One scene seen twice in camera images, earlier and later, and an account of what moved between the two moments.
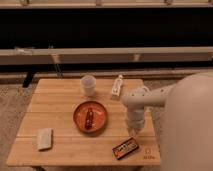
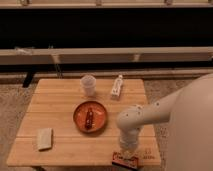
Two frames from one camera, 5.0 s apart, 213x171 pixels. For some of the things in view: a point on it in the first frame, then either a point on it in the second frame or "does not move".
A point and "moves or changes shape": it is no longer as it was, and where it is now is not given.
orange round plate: [99, 116] does not move
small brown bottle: [89, 119] does not move
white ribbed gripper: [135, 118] → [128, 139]
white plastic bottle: [116, 89] does not move
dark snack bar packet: [125, 148] moves or changes shape
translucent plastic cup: [88, 84] does not move
